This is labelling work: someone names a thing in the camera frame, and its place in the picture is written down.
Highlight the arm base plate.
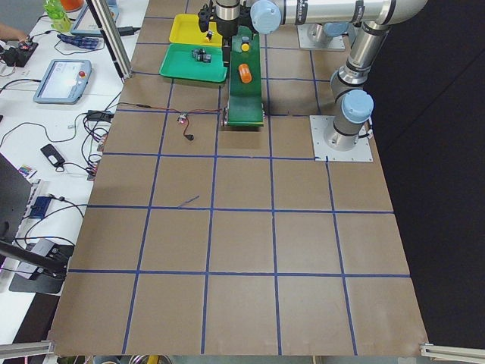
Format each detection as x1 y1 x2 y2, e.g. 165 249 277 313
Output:
297 22 349 52
309 115 373 162

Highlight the orange cylinder with 4680 print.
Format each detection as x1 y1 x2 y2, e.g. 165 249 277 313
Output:
238 63 252 84

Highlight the blue patterned cloth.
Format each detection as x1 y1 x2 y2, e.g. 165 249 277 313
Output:
57 33 99 51

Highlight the teach pendant near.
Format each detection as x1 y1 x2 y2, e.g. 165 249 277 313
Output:
33 59 92 105

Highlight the black phone on desk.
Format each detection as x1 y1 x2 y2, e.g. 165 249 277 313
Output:
40 144 66 168

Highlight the black power brick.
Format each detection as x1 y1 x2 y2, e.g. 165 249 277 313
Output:
86 110 114 122

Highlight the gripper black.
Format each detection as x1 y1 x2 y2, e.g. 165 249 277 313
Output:
198 0 240 67

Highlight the yellow plastic tray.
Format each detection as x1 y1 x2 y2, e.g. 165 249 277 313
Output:
169 14 222 48

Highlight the red black power wire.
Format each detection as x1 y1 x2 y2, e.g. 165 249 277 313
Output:
117 102 228 115

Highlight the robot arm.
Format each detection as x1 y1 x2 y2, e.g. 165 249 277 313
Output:
324 21 390 152
198 0 427 67

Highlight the motor speed controller board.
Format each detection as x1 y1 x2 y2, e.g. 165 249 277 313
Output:
177 113 189 124

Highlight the green drink bottle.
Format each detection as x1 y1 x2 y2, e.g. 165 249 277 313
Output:
43 0 71 33

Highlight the teach pendant far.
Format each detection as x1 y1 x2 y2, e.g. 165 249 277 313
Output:
70 0 119 37

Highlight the teach pendant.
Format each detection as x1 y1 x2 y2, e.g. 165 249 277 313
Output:
70 0 119 37
33 59 92 105

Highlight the black monitor stand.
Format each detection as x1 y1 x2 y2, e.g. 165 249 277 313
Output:
1 156 74 294

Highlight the aluminium frame post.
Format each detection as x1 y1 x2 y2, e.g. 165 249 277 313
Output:
86 0 133 80

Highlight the green plastic tray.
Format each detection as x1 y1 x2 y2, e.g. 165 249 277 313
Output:
159 43 227 83

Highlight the green conveyor belt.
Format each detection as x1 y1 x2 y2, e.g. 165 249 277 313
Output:
223 27 264 127

